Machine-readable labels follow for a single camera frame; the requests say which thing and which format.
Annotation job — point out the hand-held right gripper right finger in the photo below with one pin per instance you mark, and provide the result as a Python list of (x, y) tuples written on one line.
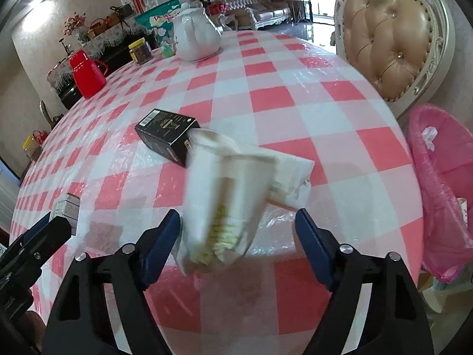
[(314, 244)]

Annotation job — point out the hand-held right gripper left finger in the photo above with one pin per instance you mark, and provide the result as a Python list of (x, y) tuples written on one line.
[(162, 244)]

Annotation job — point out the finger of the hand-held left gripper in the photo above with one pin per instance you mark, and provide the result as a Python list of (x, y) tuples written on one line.
[(35, 227), (51, 236)]

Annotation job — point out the small white carton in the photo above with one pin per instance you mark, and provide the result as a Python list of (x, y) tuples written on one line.
[(68, 207)]

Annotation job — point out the white paper cup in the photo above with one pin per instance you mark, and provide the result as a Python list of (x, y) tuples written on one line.
[(221, 199)]

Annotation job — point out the pink-lined waste bin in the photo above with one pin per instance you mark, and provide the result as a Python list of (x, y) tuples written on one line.
[(439, 177)]

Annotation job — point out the white plastic bag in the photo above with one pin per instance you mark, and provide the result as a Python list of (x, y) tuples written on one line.
[(292, 177)]

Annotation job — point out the yellow-capped brown jar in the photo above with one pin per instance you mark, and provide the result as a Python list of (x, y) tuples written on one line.
[(32, 149)]

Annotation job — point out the black box with gold print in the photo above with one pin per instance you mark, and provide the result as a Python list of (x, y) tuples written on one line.
[(162, 129)]

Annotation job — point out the pink checked tablecloth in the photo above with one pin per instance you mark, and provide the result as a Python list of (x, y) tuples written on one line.
[(258, 100)]

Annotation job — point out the crumpled white tissue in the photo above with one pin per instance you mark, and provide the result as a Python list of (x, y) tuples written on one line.
[(429, 137)]

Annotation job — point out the red thermos jug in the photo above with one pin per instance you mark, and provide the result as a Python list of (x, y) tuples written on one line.
[(87, 77)]

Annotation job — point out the yellow-lidded glass jar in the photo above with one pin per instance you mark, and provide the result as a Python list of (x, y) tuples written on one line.
[(140, 53)]

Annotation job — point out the floral lace piano cover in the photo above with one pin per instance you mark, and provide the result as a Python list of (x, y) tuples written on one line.
[(111, 37)]

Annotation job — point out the pink artificial flowers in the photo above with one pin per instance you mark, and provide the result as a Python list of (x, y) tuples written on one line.
[(74, 22)]

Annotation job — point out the wicker basket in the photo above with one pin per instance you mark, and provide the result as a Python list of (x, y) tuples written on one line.
[(98, 27)]

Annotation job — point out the white floral teapot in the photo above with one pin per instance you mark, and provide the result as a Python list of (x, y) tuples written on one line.
[(196, 37)]

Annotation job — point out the beige tufted carved chair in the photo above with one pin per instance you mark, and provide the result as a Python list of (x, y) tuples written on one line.
[(384, 37)]

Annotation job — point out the green snack bag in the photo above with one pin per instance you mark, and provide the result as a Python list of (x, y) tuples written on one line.
[(159, 18)]

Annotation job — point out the black handbag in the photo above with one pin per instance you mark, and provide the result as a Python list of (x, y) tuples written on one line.
[(122, 11)]

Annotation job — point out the grey carved sofa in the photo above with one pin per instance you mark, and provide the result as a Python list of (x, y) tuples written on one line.
[(258, 11)]

